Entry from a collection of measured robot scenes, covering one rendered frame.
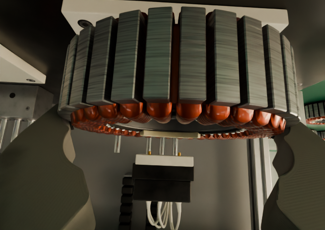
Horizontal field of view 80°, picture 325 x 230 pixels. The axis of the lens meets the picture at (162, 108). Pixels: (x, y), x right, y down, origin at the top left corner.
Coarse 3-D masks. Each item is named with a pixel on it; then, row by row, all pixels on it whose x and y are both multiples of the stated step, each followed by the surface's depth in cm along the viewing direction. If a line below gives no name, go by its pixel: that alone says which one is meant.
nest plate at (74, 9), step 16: (64, 0) 13; (80, 0) 13; (96, 0) 13; (112, 0) 13; (128, 0) 13; (64, 16) 13; (80, 16) 13; (96, 16) 13; (176, 16) 13; (240, 16) 13; (256, 16) 13; (272, 16) 13
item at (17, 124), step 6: (6, 120) 32; (18, 120) 32; (0, 126) 32; (6, 126) 32; (18, 126) 32; (0, 132) 32; (12, 132) 32; (18, 132) 32; (0, 138) 32; (12, 138) 32; (0, 144) 32; (0, 150) 31
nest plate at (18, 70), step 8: (0, 48) 19; (0, 56) 19; (8, 56) 20; (16, 56) 21; (0, 64) 21; (8, 64) 21; (16, 64) 22; (24, 64) 23; (0, 72) 24; (8, 72) 23; (16, 72) 23; (24, 72) 23; (32, 72) 24; (40, 72) 26; (0, 80) 26; (8, 80) 26; (16, 80) 26; (24, 80) 26; (32, 80) 26; (40, 80) 26
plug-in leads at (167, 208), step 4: (148, 204) 29; (160, 204) 28; (164, 204) 33; (168, 204) 33; (180, 204) 29; (148, 208) 29; (160, 208) 28; (164, 208) 32; (168, 208) 32; (180, 208) 29; (148, 212) 29; (160, 212) 28; (164, 212) 32; (168, 212) 33; (180, 212) 29; (148, 216) 29; (160, 216) 28; (164, 216) 32; (148, 220) 29; (152, 220) 31; (156, 220) 31; (160, 220) 28; (172, 220) 31; (152, 224) 29; (156, 224) 31; (160, 224) 29; (164, 224) 30; (172, 224) 31; (172, 228) 30; (176, 228) 29
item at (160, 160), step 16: (160, 144) 32; (176, 144) 32; (144, 160) 20; (160, 160) 20; (176, 160) 20; (192, 160) 20; (144, 176) 22; (160, 176) 22; (176, 176) 22; (192, 176) 22; (144, 192) 22; (160, 192) 22; (176, 192) 22
